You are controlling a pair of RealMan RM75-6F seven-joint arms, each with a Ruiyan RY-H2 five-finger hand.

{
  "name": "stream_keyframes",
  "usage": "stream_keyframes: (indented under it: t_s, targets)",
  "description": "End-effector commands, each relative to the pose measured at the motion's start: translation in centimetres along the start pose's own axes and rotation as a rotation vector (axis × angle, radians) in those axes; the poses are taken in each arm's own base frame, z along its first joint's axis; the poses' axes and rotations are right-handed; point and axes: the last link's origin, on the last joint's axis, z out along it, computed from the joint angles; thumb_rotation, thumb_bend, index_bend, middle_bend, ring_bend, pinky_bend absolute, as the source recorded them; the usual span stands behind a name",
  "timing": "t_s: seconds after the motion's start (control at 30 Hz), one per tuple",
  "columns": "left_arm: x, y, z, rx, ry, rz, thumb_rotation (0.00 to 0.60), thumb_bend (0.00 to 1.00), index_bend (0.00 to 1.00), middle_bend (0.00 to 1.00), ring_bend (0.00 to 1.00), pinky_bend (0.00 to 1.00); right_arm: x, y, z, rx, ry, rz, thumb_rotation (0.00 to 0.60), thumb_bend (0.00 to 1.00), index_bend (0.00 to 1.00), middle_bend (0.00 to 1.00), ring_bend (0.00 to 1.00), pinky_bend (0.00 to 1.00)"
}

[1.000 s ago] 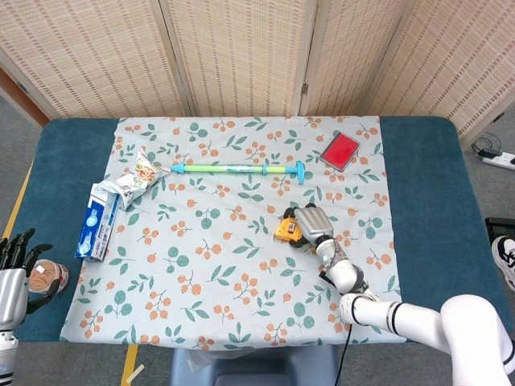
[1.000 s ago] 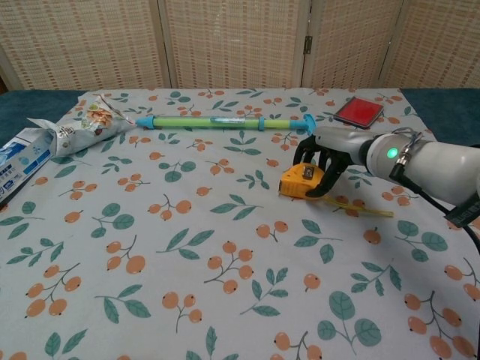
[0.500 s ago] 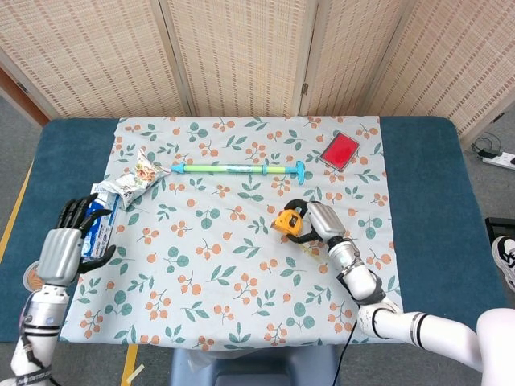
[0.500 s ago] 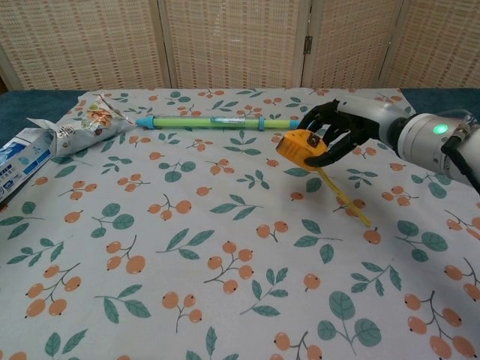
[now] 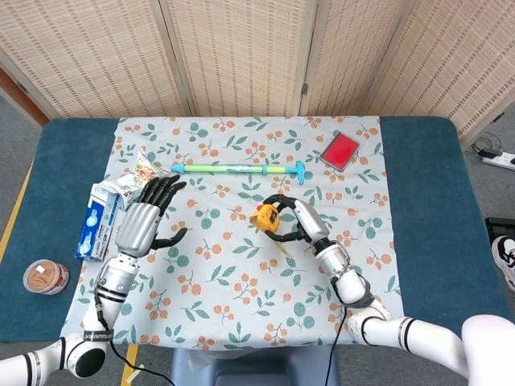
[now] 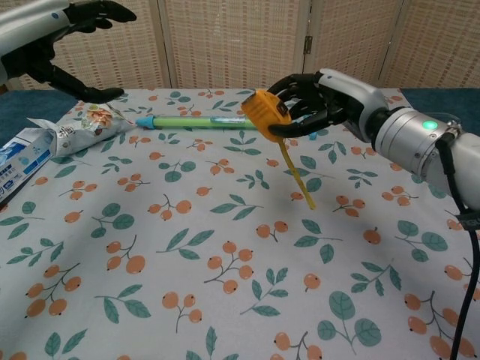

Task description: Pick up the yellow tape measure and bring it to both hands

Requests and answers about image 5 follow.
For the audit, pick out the floral leaf and berry tablecloth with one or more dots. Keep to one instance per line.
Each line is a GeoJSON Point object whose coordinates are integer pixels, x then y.
{"type": "Point", "coordinates": [241, 257]}

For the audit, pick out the woven bamboo folding screen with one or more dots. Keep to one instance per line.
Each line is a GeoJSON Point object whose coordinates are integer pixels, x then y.
{"type": "Point", "coordinates": [241, 52]}

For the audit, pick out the crumpled snack bag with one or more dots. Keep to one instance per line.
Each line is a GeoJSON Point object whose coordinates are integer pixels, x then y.
{"type": "Point", "coordinates": [142, 173]}

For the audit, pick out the yellow tape measure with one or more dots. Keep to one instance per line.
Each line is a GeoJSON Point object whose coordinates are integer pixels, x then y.
{"type": "Point", "coordinates": [265, 219]}

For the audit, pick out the round clear snack jar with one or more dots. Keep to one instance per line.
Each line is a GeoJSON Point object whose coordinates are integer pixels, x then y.
{"type": "Point", "coordinates": [45, 277]}

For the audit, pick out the green blue water squirter toy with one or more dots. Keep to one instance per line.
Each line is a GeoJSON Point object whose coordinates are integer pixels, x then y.
{"type": "Point", "coordinates": [225, 169]}

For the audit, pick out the metal screen hinge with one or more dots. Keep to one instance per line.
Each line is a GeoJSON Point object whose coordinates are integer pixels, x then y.
{"type": "Point", "coordinates": [304, 89]}

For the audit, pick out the red ink pad box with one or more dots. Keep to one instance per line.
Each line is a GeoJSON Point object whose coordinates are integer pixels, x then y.
{"type": "Point", "coordinates": [340, 151]}

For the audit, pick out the white black sneaker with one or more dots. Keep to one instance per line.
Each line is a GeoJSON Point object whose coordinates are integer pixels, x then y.
{"type": "Point", "coordinates": [505, 259]}

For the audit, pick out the black box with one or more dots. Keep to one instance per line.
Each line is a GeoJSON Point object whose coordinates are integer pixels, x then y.
{"type": "Point", "coordinates": [501, 227]}

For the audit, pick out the brown wooden door frame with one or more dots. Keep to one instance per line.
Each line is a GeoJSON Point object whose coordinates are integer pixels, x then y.
{"type": "Point", "coordinates": [24, 98]}

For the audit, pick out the blue white toothpaste box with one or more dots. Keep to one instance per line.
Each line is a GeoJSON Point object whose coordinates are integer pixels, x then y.
{"type": "Point", "coordinates": [94, 229]}

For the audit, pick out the white power strip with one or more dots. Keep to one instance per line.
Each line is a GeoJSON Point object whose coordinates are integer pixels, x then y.
{"type": "Point", "coordinates": [501, 160]}

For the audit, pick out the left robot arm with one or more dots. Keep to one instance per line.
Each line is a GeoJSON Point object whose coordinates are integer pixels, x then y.
{"type": "Point", "coordinates": [114, 281]}

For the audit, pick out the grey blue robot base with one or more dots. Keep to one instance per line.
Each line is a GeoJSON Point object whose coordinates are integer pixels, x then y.
{"type": "Point", "coordinates": [249, 368]}

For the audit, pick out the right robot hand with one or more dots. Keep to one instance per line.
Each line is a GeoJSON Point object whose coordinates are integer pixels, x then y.
{"type": "Point", "coordinates": [311, 221]}

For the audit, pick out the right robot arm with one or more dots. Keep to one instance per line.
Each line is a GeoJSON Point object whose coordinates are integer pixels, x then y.
{"type": "Point", "coordinates": [354, 287]}

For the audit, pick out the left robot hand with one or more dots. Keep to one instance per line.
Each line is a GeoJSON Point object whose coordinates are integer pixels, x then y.
{"type": "Point", "coordinates": [138, 227]}

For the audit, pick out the dark blue table cover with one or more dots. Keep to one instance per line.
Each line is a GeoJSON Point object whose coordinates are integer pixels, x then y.
{"type": "Point", "coordinates": [434, 201]}

